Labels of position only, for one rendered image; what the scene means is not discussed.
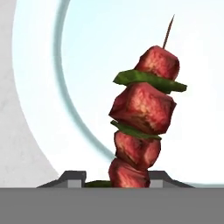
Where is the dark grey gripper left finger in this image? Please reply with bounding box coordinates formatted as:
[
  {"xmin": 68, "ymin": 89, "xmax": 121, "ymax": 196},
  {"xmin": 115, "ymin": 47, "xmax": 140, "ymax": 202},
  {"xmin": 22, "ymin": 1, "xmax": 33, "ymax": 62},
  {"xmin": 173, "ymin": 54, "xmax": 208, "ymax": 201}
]
[{"xmin": 37, "ymin": 170, "xmax": 88, "ymax": 189}]

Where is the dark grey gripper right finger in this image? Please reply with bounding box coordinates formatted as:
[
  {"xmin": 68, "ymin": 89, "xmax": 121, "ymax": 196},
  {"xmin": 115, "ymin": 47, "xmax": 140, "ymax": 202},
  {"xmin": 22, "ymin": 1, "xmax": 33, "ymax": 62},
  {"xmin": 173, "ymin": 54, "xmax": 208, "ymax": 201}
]
[{"xmin": 148, "ymin": 170, "xmax": 194, "ymax": 189}]

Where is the meat and pepper kebab skewer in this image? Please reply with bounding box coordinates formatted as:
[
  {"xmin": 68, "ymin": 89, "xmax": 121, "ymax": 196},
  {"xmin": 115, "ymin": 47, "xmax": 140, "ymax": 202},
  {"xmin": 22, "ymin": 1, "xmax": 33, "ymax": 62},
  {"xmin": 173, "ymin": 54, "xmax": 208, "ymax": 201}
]
[{"xmin": 85, "ymin": 14, "xmax": 188, "ymax": 189}]

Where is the white round plate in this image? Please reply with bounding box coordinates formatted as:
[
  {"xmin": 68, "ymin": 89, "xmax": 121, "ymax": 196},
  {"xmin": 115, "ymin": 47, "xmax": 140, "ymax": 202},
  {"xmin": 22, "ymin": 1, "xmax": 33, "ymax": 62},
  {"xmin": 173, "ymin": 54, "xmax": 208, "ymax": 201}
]
[{"xmin": 11, "ymin": 0, "xmax": 224, "ymax": 187}]

